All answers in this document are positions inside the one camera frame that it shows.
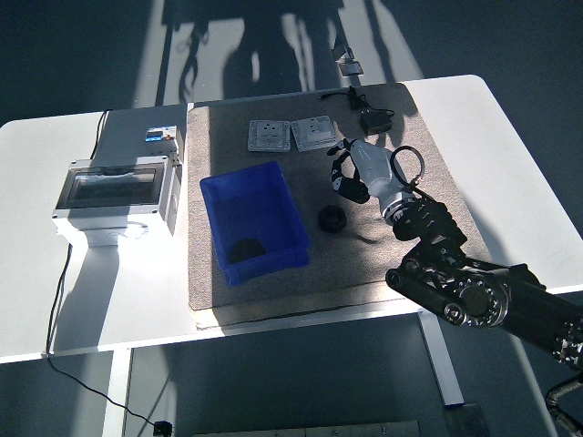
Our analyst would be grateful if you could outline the white socket plate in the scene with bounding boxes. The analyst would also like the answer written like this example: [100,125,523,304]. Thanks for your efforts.
[290,115,341,153]
[246,118,292,154]

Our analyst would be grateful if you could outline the black hex nut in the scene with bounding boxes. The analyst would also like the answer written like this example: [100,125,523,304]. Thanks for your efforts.
[227,237,267,265]
[317,204,348,234]

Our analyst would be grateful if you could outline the blue plastic box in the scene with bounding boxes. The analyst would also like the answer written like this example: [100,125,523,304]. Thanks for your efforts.
[199,160,312,287]

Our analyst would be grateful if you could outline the small dark floor device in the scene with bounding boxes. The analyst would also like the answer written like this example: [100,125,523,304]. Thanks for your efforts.
[331,38,356,60]

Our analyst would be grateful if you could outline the grey electrical enclosure box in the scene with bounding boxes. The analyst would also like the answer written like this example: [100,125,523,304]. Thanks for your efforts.
[50,154,184,249]

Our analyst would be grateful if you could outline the grey-brown mat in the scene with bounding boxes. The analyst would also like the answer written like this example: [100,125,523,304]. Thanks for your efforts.
[186,81,493,330]

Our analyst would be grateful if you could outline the black power cable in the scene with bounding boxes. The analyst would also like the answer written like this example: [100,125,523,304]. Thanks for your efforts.
[45,108,160,427]

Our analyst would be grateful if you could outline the black power adapter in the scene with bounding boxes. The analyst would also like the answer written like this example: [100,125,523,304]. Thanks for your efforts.
[359,108,394,137]

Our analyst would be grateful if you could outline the white table leg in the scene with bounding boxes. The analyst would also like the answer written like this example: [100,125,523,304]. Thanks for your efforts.
[102,348,133,437]
[418,311,465,406]

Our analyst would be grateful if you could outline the black adapter cord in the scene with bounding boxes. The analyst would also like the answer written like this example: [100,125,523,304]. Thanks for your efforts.
[316,86,395,120]

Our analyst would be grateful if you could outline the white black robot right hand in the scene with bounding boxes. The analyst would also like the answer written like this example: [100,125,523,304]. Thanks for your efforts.
[327,138,407,213]

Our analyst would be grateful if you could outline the dark table leg foot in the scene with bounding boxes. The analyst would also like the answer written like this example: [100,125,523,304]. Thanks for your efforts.
[441,402,491,437]

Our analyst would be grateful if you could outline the circuit breaker with blue label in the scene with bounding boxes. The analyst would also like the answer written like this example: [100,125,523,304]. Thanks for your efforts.
[143,125,186,165]

